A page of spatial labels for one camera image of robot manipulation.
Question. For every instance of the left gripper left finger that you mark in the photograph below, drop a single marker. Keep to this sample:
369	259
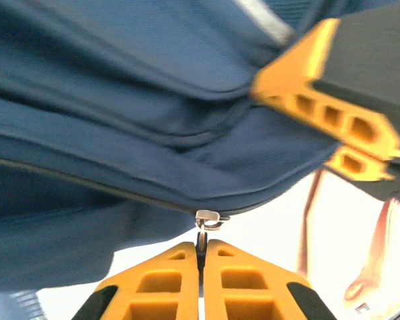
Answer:
160	283

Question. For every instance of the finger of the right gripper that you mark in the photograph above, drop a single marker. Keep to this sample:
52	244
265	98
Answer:
353	83
353	165

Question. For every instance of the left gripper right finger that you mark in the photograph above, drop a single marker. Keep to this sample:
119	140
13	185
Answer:
243	283

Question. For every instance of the silver zipper pull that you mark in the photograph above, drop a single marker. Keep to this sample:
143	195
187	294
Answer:
208	216

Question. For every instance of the pink striped pencil case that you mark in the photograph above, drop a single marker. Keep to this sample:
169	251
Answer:
373	253

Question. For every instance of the navy blue backpack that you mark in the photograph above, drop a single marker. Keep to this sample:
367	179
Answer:
120	116

